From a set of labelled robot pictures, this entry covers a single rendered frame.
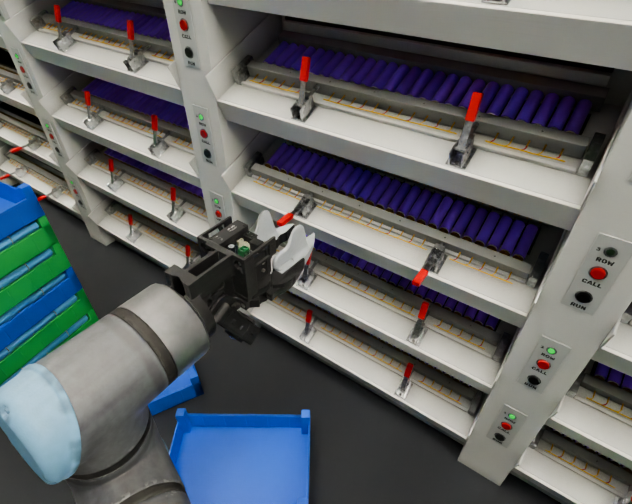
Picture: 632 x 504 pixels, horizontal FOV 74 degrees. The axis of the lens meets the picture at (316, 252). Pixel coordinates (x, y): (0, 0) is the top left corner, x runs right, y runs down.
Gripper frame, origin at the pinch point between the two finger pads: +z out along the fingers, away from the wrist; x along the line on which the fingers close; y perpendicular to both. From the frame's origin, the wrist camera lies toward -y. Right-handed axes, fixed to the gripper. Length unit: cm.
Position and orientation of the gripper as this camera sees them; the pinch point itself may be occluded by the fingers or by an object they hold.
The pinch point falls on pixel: (297, 239)
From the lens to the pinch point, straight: 58.1
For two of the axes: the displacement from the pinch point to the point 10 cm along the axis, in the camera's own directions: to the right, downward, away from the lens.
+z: 5.7, -5.0, 6.5
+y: 0.2, -7.8, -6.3
